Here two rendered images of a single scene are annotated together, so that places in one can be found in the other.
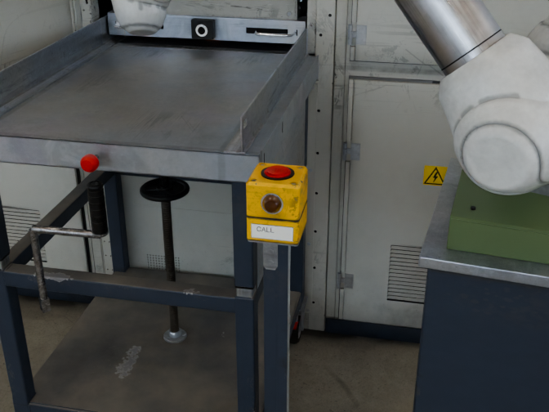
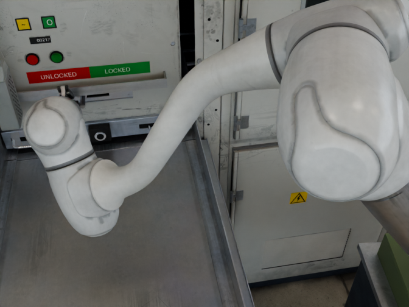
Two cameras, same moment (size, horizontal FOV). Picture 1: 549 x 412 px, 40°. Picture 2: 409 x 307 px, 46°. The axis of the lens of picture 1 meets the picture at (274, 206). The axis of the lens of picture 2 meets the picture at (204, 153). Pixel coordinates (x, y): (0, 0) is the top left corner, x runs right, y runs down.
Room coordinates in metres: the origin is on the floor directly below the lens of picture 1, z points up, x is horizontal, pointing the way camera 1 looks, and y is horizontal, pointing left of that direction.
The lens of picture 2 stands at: (0.86, 0.31, 1.77)
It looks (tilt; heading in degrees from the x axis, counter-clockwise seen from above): 42 degrees down; 338
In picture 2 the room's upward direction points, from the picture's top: straight up
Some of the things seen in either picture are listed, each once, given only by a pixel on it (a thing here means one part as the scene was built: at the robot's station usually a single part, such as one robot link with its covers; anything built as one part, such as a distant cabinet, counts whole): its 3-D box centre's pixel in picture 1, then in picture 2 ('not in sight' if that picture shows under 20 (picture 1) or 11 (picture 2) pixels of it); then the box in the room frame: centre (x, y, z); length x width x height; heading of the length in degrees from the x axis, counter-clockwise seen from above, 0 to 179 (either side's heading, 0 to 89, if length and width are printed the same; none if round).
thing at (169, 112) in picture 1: (158, 99); (106, 249); (1.62, 0.26, 0.82); 0.68 x 0.62 x 0.06; 168
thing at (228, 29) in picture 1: (207, 26); (100, 125); (2.01, 0.18, 0.89); 0.54 x 0.05 x 0.06; 78
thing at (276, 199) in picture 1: (270, 205); not in sight; (0.98, 0.00, 0.87); 0.03 x 0.01 x 0.03; 78
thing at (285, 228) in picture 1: (277, 203); not in sight; (1.03, 0.00, 0.85); 0.08 x 0.08 x 0.10; 78
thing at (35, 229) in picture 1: (69, 249); not in sight; (1.29, 0.40, 0.62); 0.17 x 0.03 x 0.30; 79
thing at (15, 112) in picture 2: not in sight; (3, 93); (1.97, 0.40, 1.09); 0.08 x 0.05 x 0.17; 168
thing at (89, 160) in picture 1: (91, 161); not in sight; (1.27, 0.33, 0.82); 0.04 x 0.03 x 0.03; 168
